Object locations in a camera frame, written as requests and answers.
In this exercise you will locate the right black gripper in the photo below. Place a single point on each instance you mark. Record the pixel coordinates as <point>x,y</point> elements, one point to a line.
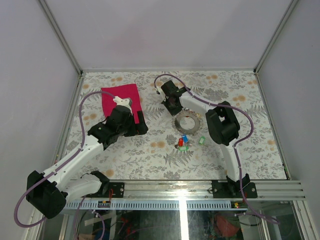
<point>165,102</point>

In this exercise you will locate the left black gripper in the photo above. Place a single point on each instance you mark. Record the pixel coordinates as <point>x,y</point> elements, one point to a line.
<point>139,129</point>

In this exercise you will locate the blue tag key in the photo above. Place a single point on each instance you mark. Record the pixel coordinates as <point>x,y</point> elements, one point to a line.
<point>185,138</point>

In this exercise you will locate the red tag key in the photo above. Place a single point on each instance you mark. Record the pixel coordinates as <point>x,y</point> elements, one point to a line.
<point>179,144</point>

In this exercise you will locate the green tag key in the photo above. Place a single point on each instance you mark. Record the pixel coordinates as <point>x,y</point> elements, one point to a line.
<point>184,148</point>
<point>201,140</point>

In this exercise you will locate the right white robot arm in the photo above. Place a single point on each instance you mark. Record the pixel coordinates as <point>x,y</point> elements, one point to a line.
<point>222,124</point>

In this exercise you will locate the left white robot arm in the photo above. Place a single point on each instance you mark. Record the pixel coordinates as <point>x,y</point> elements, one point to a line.
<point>52,189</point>

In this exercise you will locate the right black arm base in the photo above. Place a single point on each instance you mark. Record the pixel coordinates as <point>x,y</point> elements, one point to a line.
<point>230,189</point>

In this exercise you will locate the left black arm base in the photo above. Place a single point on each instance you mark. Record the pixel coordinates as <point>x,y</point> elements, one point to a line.
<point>113,190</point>

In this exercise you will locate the red cloth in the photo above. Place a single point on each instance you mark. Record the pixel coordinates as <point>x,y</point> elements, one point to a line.
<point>125,95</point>

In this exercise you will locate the floral table mat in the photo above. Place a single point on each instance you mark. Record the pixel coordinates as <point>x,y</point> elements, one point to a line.
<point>153,156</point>

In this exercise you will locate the aluminium front rail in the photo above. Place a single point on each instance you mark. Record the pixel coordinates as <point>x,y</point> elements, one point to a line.
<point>193,195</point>

